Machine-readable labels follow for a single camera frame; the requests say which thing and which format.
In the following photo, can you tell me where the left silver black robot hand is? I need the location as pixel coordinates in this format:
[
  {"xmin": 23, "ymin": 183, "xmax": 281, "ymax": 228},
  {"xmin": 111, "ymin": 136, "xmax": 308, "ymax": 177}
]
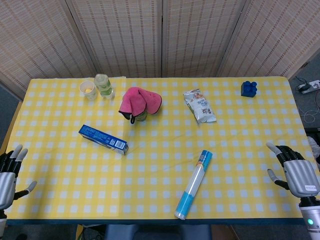
[{"xmin": 0, "ymin": 144, "xmax": 38, "ymax": 211}]

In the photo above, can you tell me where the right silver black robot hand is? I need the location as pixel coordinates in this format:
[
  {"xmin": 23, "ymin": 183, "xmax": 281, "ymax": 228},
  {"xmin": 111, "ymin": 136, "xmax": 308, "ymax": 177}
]
[{"xmin": 266, "ymin": 141, "xmax": 320, "ymax": 200}]

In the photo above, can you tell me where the blue toothpaste carton box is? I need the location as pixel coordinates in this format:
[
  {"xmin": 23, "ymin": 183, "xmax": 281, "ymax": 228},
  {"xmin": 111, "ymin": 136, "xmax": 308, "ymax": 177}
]
[{"xmin": 78, "ymin": 124, "xmax": 130, "ymax": 156}]

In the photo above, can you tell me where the blue white cylindrical tube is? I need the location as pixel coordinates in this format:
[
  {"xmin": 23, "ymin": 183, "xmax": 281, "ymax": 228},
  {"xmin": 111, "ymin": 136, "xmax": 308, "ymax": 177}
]
[{"xmin": 174, "ymin": 149, "xmax": 214, "ymax": 221}]

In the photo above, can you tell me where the white snack bag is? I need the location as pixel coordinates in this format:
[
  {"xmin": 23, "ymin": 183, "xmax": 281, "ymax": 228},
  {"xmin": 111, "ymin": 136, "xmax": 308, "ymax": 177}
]
[{"xmin": 183, "ymin": 89, "xmax": 218, "ymax": 125}]

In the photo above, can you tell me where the white power strip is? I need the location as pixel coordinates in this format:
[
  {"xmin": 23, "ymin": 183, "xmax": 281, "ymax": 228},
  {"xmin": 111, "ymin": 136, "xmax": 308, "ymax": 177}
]
[{"xmin": 296, "ymin": 79, "xmax": 320, "ymax": 95}]

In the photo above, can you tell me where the blue toy building block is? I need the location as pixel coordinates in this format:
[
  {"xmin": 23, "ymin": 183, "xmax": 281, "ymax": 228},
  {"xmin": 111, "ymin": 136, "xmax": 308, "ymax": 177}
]
[{"xmin": 240, "ymin": 80, "xmax": 259, "ymax": 97}]

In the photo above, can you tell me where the white paper cup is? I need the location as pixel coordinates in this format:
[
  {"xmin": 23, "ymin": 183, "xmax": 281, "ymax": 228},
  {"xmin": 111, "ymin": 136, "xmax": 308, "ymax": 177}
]
[{"xmin": 79, "ymin": 80, "xmax": 97, "ymax": 101}]

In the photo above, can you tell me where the clear bottle with green label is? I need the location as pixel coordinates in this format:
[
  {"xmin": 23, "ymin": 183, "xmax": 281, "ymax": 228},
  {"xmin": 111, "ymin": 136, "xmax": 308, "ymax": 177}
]
[{"xmin": 94, "ymin": 73, "xmax": 116, "ymax": 99}]

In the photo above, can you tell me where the yellow white checked tablecloth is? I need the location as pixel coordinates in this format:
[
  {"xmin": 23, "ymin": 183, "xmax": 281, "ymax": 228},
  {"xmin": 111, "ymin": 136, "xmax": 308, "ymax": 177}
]
[{"xmin": 4, "ymin": 75, "xmax": 311, "ymax": 221}]

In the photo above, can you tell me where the blue grey base block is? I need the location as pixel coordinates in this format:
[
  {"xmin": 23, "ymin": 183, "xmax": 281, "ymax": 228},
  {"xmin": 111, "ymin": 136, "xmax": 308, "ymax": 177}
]
[{"xmin": 104, "ymin": 223, "xmax": 213, "ymax": 240}]

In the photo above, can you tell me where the pink microfibre cloth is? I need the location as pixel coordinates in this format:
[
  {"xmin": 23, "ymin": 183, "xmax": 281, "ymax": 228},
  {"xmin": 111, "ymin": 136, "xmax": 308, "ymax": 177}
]
[{"xmin": 118, "ymin": 86, "xmax": 163, "ymax": 125}]

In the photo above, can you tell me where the beige woven folding screen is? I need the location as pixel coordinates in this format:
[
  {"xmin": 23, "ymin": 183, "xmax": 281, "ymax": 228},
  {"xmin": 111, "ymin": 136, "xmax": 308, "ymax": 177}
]
[{"xmin": 0, "ymin": 0, "xmax": 320, "ymax": 92}]

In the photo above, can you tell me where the white cable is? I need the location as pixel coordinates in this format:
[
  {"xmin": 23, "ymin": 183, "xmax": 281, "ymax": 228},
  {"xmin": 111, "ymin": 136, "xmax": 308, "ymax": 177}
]
[{"xmin": 298, "ymin": 93, "xmax": 320, "ymax": 124}]

